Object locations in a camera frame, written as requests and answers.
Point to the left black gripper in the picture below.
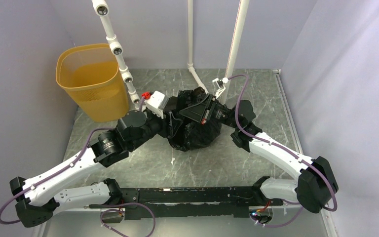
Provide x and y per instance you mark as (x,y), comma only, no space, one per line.
(166,128)

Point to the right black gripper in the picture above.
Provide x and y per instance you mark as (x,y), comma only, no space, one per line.
(199,112)

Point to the black trash bag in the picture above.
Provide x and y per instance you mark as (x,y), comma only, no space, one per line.
(191,135)

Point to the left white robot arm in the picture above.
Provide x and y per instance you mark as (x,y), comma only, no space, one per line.
(41,197)

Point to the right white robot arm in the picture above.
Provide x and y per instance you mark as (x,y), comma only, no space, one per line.
(313,185)

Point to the yellow plastic trash bin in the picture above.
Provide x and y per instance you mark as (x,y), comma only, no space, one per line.
(90,75)

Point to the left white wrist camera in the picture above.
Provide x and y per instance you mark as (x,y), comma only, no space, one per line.
(155,102)

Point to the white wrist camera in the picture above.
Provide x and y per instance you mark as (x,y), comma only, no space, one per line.
(220,86)
(155,102)

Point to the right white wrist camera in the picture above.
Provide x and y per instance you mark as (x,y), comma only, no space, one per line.
(220,86)

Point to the aluminium side rail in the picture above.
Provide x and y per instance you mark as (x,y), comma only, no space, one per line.
(326,215)

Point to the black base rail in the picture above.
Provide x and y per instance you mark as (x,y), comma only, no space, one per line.
(236,201)

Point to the white PVC pipe frame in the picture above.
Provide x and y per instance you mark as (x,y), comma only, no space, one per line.
(102,10)

